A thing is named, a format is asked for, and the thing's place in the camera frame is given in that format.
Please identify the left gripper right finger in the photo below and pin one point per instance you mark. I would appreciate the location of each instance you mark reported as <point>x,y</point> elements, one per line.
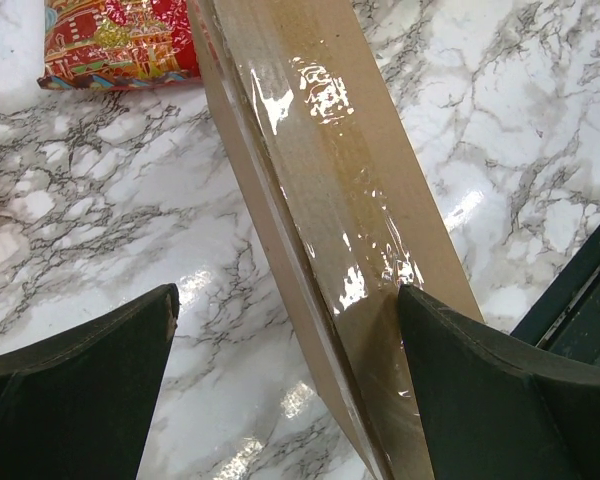
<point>494,407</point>

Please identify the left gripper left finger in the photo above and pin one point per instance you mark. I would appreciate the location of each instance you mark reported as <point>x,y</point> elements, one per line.
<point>79,404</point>

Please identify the brown cardboard express box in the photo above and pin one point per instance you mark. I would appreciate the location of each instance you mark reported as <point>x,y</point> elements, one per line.
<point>340,204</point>

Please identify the red candy bag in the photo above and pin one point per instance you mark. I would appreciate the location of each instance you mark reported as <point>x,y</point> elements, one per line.
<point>117,45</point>

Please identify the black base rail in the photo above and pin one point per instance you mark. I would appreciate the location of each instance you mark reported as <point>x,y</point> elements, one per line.
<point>565,320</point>

